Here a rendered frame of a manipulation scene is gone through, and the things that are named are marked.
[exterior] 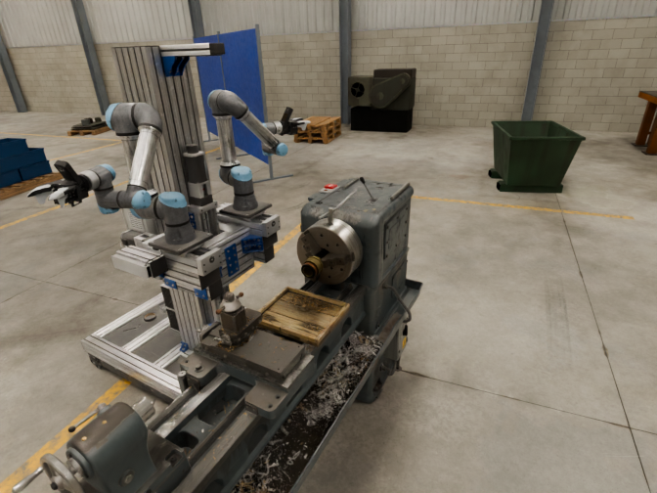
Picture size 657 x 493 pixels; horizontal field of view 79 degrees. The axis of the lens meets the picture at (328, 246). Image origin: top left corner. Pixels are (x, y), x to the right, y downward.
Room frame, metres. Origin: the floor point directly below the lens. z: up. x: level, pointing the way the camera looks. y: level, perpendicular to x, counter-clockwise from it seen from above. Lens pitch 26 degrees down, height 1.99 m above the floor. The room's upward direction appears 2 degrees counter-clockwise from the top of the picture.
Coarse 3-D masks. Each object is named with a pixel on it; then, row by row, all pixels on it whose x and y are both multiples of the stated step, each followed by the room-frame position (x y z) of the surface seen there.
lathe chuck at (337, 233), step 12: (312, 228) 1.76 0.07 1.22; (324, 228) 1.73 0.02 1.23; (336, 228) 1.74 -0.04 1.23; (300, 240) 1.80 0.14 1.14; (324, 240) 1.73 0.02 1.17; (336, 240) 1.69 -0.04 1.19; (348, 240) 1.70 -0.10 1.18; (300, 252) 1.80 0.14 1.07; (324, 252) 1.82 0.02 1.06; (336, 252) 1.69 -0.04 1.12; (348, 252) 1.66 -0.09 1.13; (348, 264) 1.66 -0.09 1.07; (324, 276) 1.73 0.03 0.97; (336, 276) 1.70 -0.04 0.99; (348, 276) 1.67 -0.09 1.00
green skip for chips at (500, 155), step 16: (496, 128) 6.47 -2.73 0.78; (512, 128) 6.65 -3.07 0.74; (528, 128) 6.61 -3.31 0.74; (544, 128) 6.56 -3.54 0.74; (560, 128) 6.10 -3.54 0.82; (496, 144) 6.45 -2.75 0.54; (512, 144) 5.48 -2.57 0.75; (528, 144) 5.45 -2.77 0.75; (544, 144) 5.41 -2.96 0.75; (560, 144) 5.37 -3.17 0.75; (576, 144) 5.33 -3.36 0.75; (496, 160) 6.42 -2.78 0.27; (512, 160) 5.53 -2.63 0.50; (528, 160) 5.49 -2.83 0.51; (544, 160) 5.45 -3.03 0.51; (560, 160) 5.41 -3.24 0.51; (496, 176) 6.33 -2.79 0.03; (512, 176) 5.57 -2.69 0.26; (528, 176) 5.53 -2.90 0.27; (544, 176) 5.49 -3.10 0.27; (560, 176) 5.45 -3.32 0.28; (528, 192) 5.61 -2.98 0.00; (544, 192) 5.57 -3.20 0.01; (560, 192) 5.52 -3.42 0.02
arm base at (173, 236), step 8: (176, 224) 1.77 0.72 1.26; (184, 224) 1.79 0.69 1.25; (168, 232) 1.77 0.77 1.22; (176, 232) 1.76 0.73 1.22; (184, 232) 1.78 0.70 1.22; (192, 232) 1.81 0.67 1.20; (168, 240) 1.76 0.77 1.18; (176, 240) 1.75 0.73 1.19; (184, 240) 1.76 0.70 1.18; (192, 240) 1.79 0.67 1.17
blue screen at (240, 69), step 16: (240, 32) 7.37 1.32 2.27; (256, 32) 6.68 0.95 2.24; (240, 48) 7.45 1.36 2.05; (256, 48) 6.77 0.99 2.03; (208, 64) 9.35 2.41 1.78; (224, 64) 8.35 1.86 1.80; (240, 64) 7.54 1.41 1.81; (256, 64) 6.83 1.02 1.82; (208, 80) 9.54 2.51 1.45; (224, 80) 8.46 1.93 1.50; (240, 80) 7.63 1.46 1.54; (256, 80) 6.90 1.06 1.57; (240, 96) 7.72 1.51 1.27; (256, 96) 6.96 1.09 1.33; (208, 112) 9.94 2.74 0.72; (256, 112) 7.03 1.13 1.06; (208, 128) 10.16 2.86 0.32; (240, 128) 7.93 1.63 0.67; (240, 144) 8.05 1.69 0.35; (256, 144) 7.18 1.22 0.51; (272, 176) 6.69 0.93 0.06; (288, 176) 6.84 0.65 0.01
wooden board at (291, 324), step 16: (288, 288) 1.73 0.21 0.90; (272, 304) 1.62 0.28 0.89; (288, 304) 1.61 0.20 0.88; (304, 304) 1.61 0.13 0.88; (336, 304) 1.60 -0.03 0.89; (272, 320) 1.49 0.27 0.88; (288, 320) 1.49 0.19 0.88; (304, 320) 1.48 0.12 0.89; (320, 320) 1.48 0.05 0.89; (336, 320) 1.46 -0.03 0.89; (288, 336) 1.39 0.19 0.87; (304, 336) 1.35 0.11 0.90; (320, 336) 1.34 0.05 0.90
